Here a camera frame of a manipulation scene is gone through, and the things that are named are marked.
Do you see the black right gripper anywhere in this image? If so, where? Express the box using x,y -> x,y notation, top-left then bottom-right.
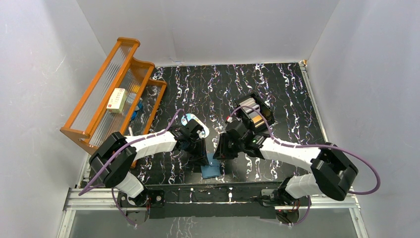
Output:
212,133 -> 244,160

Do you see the blue leather card holder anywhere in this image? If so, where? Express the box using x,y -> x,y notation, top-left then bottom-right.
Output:
201,160 -> 221,179

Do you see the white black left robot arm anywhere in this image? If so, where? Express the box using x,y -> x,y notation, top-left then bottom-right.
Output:
89,119 -> 209,206

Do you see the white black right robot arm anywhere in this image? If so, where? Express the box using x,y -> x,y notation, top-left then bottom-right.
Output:
213,120 -> 359,205

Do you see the stack of credit cards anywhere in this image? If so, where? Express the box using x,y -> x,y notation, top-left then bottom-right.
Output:
239,97 -> 262,116

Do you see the black card storage box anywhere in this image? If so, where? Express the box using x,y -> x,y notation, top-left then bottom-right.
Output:
235,92 -> 275,132

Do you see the blue oval blister package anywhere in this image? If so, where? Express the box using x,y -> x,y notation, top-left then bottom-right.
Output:
181,113 -> 210,138

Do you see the blue item on shelf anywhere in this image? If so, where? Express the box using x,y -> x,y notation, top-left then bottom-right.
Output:
130,99 -> 143,121

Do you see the white medicine box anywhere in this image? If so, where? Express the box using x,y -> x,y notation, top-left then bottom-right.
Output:
106,88 -> 127,114

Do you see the orange wooden shelf rack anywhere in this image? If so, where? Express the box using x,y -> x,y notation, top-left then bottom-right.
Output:
60,37 -> 167,155

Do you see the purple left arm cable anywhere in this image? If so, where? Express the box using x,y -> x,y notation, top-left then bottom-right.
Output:
78,109 -> 189,197

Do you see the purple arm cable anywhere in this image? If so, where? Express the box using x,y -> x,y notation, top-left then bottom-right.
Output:
229,105 -> 381,196
78,109 -> 189,197

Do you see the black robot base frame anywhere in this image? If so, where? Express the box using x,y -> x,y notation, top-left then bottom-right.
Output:
116,181 -> 309,225

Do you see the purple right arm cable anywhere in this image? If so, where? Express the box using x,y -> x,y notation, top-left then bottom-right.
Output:
229,105 -> 381,196

